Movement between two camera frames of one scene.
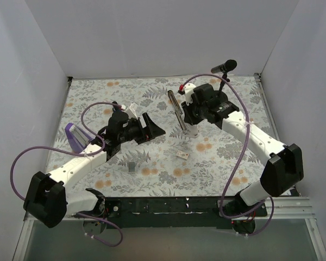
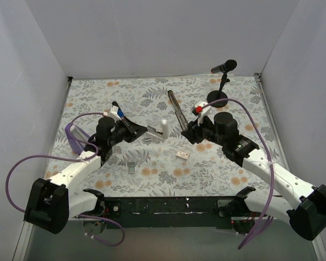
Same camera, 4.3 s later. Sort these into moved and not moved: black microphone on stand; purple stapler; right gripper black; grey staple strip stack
Moved: right gripper black
Not moved: grey staple strip stack; purple stapler; black microphone on stand
